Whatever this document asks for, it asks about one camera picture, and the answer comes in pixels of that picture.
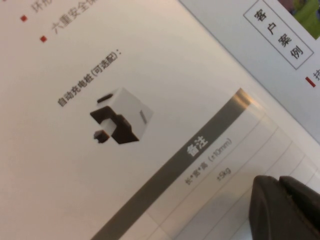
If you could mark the white product brochure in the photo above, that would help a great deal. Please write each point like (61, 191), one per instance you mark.
(75, 170)

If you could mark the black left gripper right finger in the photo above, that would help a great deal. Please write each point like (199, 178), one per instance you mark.
(307, 212)

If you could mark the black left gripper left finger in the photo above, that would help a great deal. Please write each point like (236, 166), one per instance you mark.
(270, 212)

